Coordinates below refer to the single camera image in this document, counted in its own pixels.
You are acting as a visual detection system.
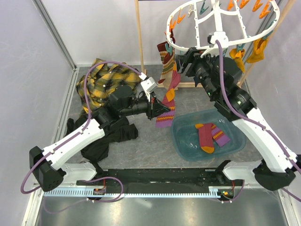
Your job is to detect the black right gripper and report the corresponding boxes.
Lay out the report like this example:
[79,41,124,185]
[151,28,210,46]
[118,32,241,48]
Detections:
[174,47,219,99]

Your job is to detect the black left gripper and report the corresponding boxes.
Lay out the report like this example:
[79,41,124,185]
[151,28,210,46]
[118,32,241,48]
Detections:
[120,91,171,121]

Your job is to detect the maroon purple striped sock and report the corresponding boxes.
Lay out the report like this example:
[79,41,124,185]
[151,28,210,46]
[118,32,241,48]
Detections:
[195,123,230,154]
[155,70,181,128]

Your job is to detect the white oval clip hanger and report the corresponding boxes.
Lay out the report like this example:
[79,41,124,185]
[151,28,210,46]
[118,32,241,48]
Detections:
[165,0,280,56]

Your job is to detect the mustard yellow sock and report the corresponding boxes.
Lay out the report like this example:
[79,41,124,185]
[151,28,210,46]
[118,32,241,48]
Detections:
[246,38,269,63]
[229,48,245,73]

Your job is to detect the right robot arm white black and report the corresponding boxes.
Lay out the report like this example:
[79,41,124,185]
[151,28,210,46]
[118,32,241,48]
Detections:
[174,48,301,191]

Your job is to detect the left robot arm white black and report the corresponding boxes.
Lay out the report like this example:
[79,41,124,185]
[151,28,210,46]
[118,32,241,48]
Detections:
[29,85,171,192]

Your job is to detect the maroon beige striped sock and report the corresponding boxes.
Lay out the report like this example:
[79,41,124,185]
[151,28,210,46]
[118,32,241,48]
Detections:
[157,40,169,63]
[158,51,174,89]

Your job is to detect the teal plastic tub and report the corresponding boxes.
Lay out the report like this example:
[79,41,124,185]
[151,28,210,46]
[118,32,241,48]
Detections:
[171,109,246,161]

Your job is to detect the yellow plaid shirt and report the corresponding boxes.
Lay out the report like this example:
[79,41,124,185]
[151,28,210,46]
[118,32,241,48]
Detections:
[76,64,141,114]

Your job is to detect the black garment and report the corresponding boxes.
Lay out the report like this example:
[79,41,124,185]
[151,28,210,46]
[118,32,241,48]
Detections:
[80,121,138,163]

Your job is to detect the wooden clothes rack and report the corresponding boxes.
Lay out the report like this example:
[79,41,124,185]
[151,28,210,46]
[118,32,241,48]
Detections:
[134,0,296,88]

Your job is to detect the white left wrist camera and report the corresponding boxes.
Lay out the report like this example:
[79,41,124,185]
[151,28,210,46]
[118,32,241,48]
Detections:
[139,73,158,102]

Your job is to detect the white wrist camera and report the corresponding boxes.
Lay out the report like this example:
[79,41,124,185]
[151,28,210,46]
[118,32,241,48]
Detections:
[201,31,229,58]
[139,73,158,102]

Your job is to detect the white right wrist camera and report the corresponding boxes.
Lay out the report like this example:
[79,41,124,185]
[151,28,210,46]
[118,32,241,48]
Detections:
[201,31,229,58]

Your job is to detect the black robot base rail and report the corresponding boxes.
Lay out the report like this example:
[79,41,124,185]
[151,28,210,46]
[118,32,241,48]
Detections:
[95,168,242,193]

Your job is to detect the white slotted cable duct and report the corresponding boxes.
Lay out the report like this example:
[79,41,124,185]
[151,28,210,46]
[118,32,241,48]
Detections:
[44,187,221,198]

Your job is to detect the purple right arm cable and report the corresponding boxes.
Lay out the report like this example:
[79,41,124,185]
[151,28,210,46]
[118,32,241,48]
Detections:
[215,40,301,203]

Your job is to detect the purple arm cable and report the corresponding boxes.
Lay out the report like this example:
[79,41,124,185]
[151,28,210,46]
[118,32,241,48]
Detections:
[215,40,301,203]
[20,61,145,195]

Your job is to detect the aluminium corner post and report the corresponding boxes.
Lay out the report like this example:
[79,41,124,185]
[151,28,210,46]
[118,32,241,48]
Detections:
[32,0,77,70]

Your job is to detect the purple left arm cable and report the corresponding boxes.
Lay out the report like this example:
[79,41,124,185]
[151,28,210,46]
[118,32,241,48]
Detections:
[20,61,145,195]

